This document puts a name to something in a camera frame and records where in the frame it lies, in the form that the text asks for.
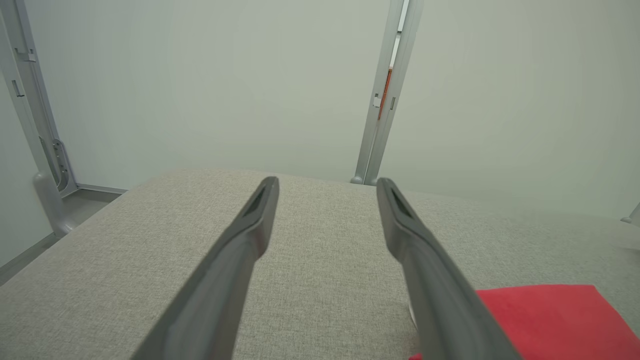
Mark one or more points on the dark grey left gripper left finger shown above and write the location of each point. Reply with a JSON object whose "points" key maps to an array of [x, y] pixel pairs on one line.
{"points": [[215, 290]]}

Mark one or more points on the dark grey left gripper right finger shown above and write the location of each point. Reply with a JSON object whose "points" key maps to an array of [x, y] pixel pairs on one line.
{"points": [[440, 300]]}

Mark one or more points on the red white basketball jersey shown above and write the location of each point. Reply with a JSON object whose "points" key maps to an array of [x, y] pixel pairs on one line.
{"points": [[550, 325]]}

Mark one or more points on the grey corner partition post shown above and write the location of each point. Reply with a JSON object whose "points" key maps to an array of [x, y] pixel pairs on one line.
{"points": [[47, 200]]}

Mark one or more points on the grey partition post foot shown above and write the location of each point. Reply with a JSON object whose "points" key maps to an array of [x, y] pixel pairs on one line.
{"points": [[634, 216]]}

